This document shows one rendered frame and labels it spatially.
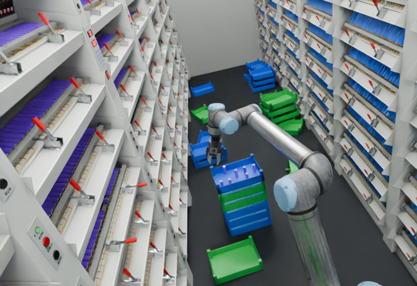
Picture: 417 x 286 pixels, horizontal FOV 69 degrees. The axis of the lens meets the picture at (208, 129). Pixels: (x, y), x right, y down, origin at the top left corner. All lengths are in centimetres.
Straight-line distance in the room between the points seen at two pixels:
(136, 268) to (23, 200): 66
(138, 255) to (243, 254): 97
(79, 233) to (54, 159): 20
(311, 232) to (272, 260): 89
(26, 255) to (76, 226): 23
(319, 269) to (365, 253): 87
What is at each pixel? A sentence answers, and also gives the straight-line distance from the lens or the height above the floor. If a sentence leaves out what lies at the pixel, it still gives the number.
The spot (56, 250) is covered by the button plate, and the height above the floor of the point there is 123.
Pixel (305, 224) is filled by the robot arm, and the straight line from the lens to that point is 118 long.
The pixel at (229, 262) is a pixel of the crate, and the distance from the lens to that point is 209.
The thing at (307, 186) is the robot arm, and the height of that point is 92.
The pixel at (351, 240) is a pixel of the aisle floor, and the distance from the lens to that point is 217.
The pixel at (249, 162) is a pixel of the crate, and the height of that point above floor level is 41.
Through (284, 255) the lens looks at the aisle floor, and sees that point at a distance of 208.
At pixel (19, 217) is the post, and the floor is 135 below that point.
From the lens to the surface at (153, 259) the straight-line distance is 151.
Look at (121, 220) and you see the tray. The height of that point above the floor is 96.
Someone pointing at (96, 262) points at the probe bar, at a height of 99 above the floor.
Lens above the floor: 169
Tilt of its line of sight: 30 degrees down
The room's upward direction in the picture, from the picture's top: 15 degrees counter-clockwise
